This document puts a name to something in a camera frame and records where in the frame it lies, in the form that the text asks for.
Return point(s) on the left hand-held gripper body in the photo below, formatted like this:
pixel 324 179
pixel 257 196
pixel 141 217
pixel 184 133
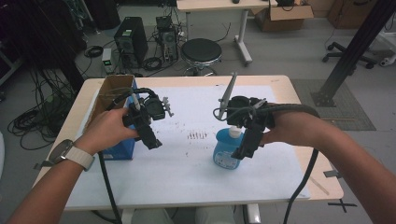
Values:
pixel 154 109

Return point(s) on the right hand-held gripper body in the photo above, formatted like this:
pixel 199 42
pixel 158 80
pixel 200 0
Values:
pixel 246 113

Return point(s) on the blue soap bottle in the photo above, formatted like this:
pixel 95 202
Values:
pixel 225 149

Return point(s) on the person's right hand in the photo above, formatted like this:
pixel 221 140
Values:
pixel 292 127

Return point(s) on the person's left hand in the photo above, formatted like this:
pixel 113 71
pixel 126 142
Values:
pixel 106 130

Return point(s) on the blue cardboard box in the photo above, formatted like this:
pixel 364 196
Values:
pixel 109 90

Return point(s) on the white table mat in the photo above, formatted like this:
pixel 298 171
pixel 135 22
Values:
pixel 186 174

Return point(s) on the small white power supply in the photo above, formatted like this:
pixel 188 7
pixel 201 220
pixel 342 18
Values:
pixel 107 60

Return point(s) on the open computer case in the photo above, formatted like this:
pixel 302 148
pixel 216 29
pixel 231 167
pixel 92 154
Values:
pixel 168 40

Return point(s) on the wristwatch with white band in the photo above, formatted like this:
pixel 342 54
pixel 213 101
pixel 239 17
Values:
pixel 77 155

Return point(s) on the black computer tower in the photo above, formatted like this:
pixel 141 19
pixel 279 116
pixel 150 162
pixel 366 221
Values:
pixel 130 40

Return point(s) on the black round stool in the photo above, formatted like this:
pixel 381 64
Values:
pixel 200 51

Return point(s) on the grey tape strip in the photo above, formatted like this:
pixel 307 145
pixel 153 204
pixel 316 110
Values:
pixel 331 174

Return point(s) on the dark grey floor mat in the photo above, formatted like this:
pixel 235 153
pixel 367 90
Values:
pixel 348 118

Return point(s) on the open brown cardboard box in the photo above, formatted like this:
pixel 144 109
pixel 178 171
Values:
pixel 283 18

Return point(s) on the black tape cross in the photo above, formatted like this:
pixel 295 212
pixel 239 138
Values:
pixel 342 205

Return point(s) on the black office chair base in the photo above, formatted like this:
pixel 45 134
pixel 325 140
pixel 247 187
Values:
pixel 339 53

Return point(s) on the white desk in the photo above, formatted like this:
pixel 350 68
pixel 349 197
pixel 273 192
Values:
pixel 218 4

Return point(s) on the black metal stand beam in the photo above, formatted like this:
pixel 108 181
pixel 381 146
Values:
pixel 351 53

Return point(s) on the black curtain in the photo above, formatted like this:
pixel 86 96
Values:
pixel 37 31

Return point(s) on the closed brown cardboard box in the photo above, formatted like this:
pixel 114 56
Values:
pixel 350 14

